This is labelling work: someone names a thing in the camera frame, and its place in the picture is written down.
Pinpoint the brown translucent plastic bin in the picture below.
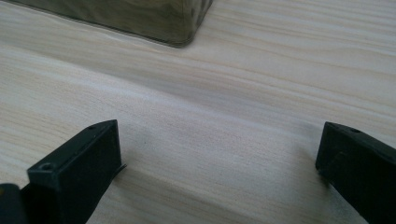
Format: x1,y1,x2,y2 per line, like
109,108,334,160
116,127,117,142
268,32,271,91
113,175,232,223
5,0,215,49

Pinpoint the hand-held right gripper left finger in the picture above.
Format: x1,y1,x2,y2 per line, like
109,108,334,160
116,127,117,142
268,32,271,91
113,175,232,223
19,119,128,224

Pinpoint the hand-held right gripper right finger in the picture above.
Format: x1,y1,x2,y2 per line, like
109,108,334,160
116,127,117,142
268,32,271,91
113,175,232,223
315,120,396,224

